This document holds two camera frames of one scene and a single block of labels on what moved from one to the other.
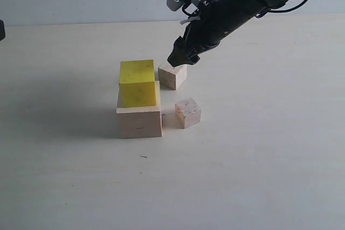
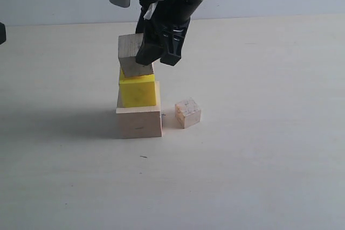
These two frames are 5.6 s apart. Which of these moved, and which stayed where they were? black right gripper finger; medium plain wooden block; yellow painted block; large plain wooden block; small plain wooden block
Moved: black right gripper finger; medium plain wooden block
Stayed: yellow painted block; small plain wooden block; large plain wooden block
